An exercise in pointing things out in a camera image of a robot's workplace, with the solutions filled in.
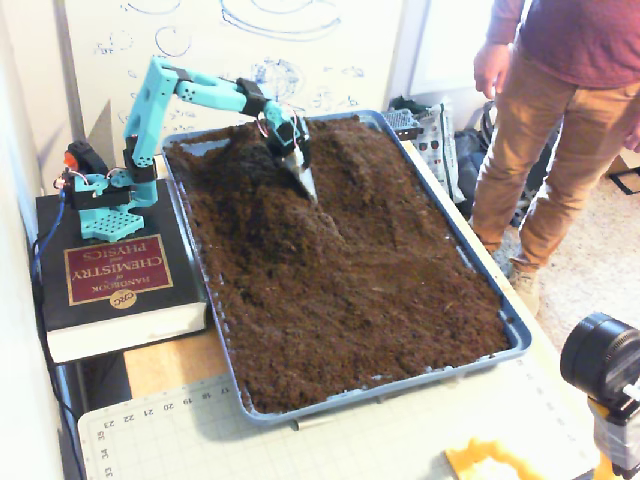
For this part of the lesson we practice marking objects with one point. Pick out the person's right hand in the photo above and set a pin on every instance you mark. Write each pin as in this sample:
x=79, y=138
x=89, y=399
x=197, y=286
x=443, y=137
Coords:
x=491, y=65

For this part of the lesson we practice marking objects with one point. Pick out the yellow camera stand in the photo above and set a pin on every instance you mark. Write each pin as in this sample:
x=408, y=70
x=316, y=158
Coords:
x=617, y=440

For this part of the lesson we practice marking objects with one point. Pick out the blue plastic tray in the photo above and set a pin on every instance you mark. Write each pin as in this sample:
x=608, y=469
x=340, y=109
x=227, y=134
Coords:
x=521, y=345

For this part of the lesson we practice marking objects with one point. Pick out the cardboard box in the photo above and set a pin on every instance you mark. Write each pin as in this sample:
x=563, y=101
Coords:
x=627, y=170

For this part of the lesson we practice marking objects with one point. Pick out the grey metal rod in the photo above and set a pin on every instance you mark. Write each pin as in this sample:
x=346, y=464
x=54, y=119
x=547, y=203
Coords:
x=312, y=423

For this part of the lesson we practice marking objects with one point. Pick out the whiteboard with blue drawings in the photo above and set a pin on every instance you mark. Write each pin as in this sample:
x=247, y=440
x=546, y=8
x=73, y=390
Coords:
x=300, y=50

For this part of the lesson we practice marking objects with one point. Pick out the black chemistry physics handbook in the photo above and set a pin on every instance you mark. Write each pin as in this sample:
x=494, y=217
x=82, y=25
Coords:
x=150, y=305

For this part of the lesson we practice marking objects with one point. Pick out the pale green cutting mat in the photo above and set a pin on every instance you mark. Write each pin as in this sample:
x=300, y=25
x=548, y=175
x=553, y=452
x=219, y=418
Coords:
x=400, y=440

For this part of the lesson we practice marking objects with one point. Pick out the white printed soil bag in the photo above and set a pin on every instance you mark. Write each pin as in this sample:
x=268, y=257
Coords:
x=442, y=155

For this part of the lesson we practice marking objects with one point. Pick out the tan shoe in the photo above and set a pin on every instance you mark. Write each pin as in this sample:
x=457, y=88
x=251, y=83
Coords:
x=526, y=290

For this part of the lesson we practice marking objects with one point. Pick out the yellow plastic frame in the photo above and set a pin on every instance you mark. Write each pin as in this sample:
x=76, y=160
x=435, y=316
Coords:
x=470, y=455

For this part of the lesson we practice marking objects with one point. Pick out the person in maroon shirt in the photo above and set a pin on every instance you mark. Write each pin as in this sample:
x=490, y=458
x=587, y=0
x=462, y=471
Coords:
x=575, y=125

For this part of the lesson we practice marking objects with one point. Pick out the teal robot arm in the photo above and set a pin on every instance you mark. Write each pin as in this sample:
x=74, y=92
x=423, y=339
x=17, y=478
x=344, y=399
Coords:
x=150, y=110

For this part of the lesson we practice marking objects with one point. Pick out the dark backpack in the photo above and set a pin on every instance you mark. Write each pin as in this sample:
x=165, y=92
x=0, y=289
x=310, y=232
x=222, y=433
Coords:
x=470, y=155

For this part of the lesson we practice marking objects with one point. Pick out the black round camera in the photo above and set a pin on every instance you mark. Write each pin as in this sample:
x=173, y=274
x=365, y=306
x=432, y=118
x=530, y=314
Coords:
x=595, y=355

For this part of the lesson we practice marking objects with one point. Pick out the brown soil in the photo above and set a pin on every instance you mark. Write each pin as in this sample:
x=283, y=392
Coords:
x=340, y=280

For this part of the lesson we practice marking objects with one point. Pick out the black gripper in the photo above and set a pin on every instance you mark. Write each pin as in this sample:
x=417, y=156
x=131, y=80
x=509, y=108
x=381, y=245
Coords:
x=298, y=162

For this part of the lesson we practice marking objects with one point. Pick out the person's right forearm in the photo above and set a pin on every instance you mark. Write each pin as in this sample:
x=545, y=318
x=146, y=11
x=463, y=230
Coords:
x=506, y=20

